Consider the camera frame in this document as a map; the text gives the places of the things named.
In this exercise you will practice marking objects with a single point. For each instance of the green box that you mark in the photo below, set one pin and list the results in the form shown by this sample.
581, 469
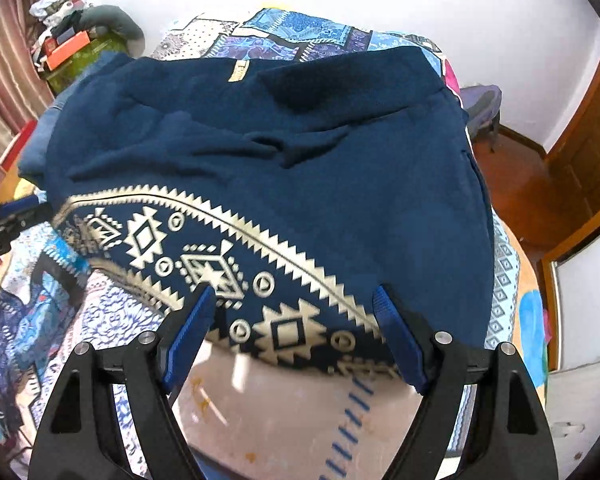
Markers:
87, 57

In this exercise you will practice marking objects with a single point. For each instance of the white cabinet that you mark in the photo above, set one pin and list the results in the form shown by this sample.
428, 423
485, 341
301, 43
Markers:
587, 360

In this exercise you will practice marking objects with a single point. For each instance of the red edged board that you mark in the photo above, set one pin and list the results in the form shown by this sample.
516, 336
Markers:
17, 145

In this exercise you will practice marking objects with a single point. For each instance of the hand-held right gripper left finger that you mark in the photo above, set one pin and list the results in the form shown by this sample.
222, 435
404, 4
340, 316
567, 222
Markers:
190, 335

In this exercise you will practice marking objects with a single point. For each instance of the blue patchwork blanket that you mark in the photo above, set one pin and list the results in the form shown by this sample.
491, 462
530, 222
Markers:
290, 35

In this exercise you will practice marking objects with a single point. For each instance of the purple chair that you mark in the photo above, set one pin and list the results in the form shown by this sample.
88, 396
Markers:
482, 105

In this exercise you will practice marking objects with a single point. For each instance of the blue denim cloth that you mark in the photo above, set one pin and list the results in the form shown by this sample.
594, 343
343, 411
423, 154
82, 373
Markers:
37, 135

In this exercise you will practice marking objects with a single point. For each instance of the striped pink curtain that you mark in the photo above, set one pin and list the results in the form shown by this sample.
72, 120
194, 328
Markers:
5, 70

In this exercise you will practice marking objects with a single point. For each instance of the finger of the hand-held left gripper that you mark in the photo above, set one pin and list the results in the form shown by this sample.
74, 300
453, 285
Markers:
25, 220
20, 203

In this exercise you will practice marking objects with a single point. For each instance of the orange box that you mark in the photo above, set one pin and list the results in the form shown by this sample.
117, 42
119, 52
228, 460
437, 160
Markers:
67, 50

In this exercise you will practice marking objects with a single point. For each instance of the navy patterned garment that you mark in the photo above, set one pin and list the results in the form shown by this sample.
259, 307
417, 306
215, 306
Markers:
290, 170

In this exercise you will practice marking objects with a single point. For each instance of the pile of clutter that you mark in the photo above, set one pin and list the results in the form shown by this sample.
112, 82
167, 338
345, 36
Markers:
55, 17

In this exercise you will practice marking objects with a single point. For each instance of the wooden door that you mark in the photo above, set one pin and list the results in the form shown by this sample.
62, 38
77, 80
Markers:
587, 160

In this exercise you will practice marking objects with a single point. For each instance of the grey neck pillow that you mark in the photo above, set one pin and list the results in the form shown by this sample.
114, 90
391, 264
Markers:
117, 22

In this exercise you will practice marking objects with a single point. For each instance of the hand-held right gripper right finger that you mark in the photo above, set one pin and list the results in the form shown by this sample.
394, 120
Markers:
397, 335

